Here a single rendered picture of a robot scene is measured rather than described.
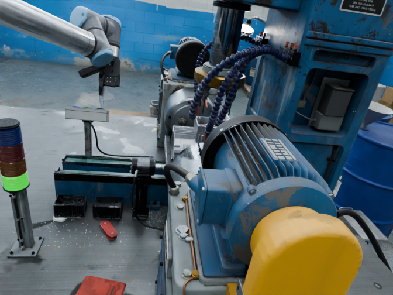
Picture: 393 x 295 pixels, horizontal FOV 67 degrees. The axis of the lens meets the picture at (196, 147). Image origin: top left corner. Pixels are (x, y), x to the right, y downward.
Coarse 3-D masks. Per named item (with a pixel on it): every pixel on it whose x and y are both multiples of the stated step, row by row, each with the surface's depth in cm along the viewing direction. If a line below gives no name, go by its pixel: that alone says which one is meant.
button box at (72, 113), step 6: (66, 108) 123; (72, 108) 123; (78, 108) 124; (84, 108) 124; (90, 108) 125; (66, 114) 123; (72, 114) 123; (78, 114) 124; (84, 114) 124; (90, 114) 124; (96, 114) 125; (102, 114) 125; (108, 114) 129; (90, 120) 125; (96, 120) 125; (102, 120) 125; (108, 120) 131
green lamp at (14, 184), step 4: (20, 176) 77; (24, 176) 78; (4, 180) 77; (8, 180) 76; (12, 180) 77; (16, 180) 77; (20, 180) 78; (24, 180) 79; (28, 180) 81; (4, 184) 77; (8, 184) 77; (12, 184) 77; (16, 184) 78; (20, 184) 78; (24, 184) 79; (8, 188) 78; (12, 188) 78; (16, 188) 78; (20, 188) 79
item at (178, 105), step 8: (184, 88) 142; (192, 88) 142; (176, 96) 137; (184, 96) 132; (192, 96) 131; (168, 104) 137; (176, 104) 129; (184, 104) 129; (208, 104) 130; (168, 112) 130; (176, 112) 130; (184, 112) 130; (200, 112) 131; (208, 112) 132; (168, 120) 132; (176, 120) 132; (184, 120) 129; (168, 128) 133
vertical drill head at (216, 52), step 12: (228, 12) 90; (240, 12) 91; (216, 24) 94; (228, 24) 92; (240, 24) 93; (216, 36) 95; (228, 36) 93; (216, 48) 96; (228, 48) 95; (216, 60) 97; (204, 72) 99; (216, 84) 96; (240, 84) 99; (204, 96) 102
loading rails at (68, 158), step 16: (64, 160) 115; (80, 160) 117; (96, 160) 119; (112, 160) 120; (128, 160) 122; (160, 160) 124; (64, 176) 107; (80, 176) 108; (96, 176) 108; (112, 176) 109; (128, 176) 110; (160, 176) 115; (64, 192) 110; (80, 192) 111; (96, 192) 112; (112, 192) 112; (128, 192) 113; (160, 192) 115
